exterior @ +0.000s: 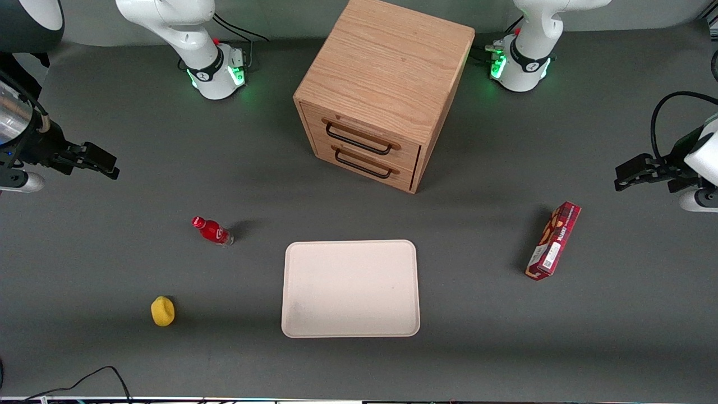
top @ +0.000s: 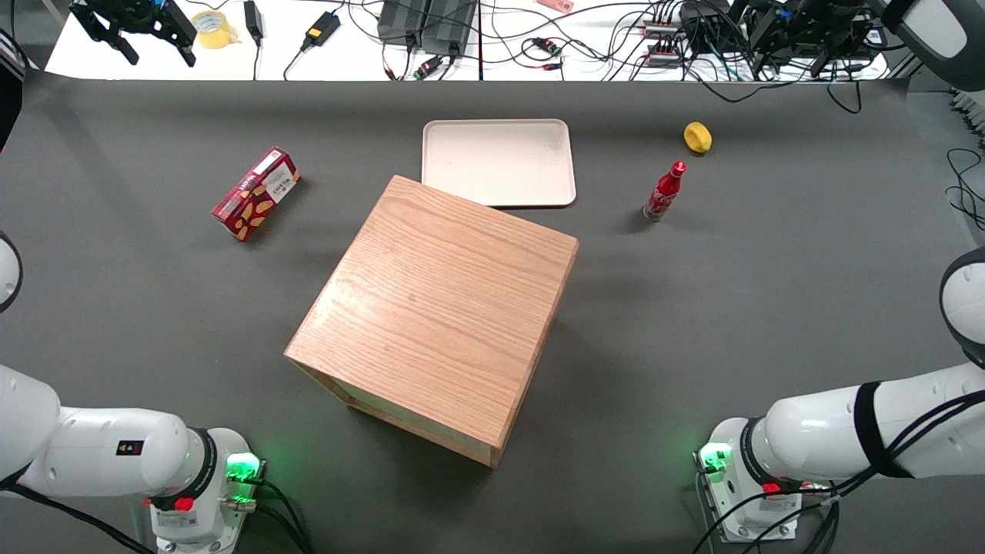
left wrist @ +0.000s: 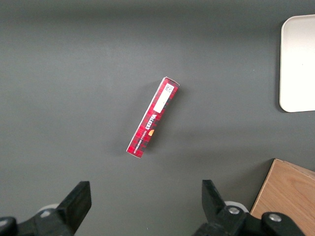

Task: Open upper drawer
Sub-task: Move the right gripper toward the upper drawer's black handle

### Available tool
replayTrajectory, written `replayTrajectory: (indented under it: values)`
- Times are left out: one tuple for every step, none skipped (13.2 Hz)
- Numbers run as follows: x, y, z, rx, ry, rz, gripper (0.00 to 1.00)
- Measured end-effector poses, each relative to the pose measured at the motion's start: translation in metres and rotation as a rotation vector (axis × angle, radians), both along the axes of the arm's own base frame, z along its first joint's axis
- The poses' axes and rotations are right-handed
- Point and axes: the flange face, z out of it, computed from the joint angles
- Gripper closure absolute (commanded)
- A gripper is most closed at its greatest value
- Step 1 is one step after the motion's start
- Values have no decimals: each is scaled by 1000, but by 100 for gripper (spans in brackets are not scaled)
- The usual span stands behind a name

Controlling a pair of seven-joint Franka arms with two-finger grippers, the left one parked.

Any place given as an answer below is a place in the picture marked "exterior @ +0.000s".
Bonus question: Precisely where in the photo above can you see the oak wooden drawer cabinet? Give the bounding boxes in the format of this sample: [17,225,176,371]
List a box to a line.
[293,0,476,195]

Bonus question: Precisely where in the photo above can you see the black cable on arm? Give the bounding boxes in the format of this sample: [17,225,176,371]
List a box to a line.
[0,68,51,133]
[650,91,718,164]

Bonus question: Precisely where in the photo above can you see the long black drawer handle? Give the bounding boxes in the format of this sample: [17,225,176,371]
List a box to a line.
[325,122,394,157]

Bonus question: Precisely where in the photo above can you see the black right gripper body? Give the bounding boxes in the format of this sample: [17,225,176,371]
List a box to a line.
[10,120,89,175]

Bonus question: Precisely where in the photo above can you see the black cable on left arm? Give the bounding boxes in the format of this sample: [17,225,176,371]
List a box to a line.
[650,91,718,164]

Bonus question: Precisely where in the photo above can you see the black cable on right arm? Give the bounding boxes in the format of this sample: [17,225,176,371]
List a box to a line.
[0,68,51,133]

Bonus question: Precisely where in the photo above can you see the black cable on floor edge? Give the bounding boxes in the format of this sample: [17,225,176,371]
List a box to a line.
[0,366,133,404]

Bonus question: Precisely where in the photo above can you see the black cables at left arm base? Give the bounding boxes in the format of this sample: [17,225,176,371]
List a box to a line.
[470,16,526,63]

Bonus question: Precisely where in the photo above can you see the yellow lemon toy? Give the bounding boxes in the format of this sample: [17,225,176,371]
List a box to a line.
[150,296,176,328]

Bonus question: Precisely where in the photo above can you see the black cables at right arm base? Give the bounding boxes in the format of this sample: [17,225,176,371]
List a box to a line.
[211,11,270,72]

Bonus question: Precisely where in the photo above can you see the wooden drawer with shallow front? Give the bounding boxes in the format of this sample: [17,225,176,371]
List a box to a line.
[301,102,422,170]

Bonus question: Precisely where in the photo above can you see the red soda bottle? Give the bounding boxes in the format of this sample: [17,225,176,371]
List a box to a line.
[192,216,235,246]

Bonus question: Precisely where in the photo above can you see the red cookie box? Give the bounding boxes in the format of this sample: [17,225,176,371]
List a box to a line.
[525,201,582,282]

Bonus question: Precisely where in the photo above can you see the black cables at arm base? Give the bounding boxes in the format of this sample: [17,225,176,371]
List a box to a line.
[470,16,526,63]
[211,11,270,72]

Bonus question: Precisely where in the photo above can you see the beige rectangular tray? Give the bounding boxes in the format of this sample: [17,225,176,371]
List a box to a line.
[281,240,421,339]

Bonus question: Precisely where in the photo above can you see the short black drawer handle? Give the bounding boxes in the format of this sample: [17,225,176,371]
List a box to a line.
[334,146,394,180]

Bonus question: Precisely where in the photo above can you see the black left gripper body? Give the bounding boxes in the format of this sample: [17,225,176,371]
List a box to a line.
[645,158,702,195]

